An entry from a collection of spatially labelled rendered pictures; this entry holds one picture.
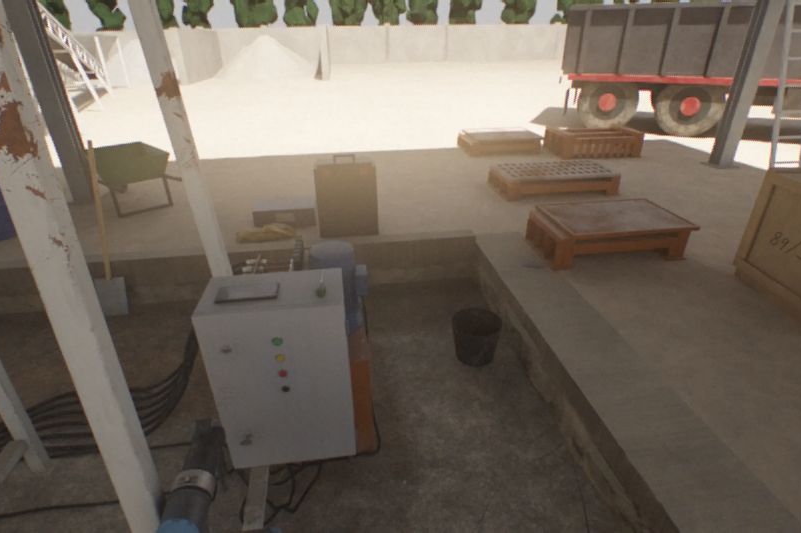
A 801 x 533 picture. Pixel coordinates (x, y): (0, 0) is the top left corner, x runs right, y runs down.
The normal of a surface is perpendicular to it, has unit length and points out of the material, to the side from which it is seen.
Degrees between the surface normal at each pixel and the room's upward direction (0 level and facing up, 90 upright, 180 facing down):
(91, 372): 80
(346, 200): 90
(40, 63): 90
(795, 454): 0
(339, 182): 90
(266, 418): 90
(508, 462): 0
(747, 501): 0
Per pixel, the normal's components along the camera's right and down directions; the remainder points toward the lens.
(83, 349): 0.13, 0.30
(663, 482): -0.09, -0.82
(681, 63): -0.43, 0.42
